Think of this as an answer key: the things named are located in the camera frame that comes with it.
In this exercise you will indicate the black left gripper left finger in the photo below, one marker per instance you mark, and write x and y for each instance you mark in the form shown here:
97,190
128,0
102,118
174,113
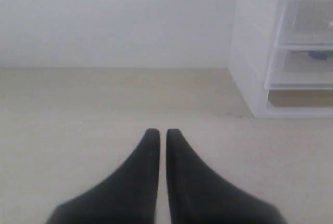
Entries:
128,195

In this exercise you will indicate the white plastic drawer cabinet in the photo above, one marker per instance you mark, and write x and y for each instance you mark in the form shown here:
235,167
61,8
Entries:
256,32

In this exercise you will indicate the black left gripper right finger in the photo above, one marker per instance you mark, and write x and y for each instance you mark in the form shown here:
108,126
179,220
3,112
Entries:
197,194

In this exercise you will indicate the clear plastic container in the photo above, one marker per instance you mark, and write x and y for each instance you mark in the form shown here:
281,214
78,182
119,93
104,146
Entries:
288,71

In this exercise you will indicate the key bunch with blue tag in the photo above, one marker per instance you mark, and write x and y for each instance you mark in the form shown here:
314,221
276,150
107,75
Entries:
316,54

